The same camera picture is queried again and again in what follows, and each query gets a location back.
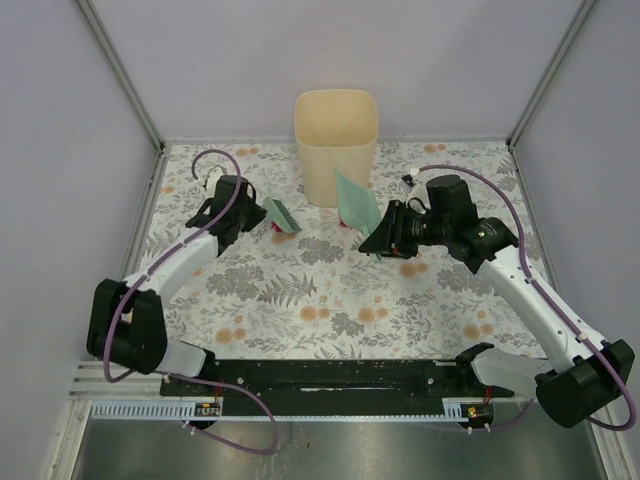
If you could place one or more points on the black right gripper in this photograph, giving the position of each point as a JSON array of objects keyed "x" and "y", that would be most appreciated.
[{"x": 389, "y": 238}]

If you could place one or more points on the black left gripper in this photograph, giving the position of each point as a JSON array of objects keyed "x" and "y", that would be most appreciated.
[{"x": 257, "y": 214}]

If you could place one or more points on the green hand brush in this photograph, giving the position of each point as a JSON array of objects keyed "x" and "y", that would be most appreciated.
[{"x": 280, "y": 216}]

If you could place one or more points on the green dustpan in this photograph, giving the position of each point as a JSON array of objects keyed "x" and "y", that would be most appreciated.
[{"x": 356, "y": 205}]

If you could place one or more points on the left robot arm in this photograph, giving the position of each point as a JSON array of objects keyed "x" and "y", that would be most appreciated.
[{"x": 127, "y": 324}]

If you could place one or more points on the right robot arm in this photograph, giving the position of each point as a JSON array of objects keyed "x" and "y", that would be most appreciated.
[{"x": 582, "y": 371}]

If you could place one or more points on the floral table cloth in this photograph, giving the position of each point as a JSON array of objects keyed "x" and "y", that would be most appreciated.
[{"x": 313, "y": 294}]

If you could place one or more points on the beige waste bin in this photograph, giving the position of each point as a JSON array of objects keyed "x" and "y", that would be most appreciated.
[{"x": 336, "y": 130}]

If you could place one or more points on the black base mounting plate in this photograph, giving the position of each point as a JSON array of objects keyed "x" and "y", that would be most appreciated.
[{"x": 431, "y": 378}]

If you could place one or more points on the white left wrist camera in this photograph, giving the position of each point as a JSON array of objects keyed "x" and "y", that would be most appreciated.
[{"x": 211, "y": 178}]

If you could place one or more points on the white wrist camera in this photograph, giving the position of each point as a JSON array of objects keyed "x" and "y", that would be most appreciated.
[
  {"x": 415, "y": 192},
  {"x": 211, "y": 178}
]

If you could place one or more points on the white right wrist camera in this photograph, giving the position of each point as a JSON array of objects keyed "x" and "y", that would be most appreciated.
[{"x": 415, "y": 192}]

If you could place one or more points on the slotted cable duct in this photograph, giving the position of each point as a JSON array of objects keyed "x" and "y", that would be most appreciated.
[{"x": 236, "y": 409}]

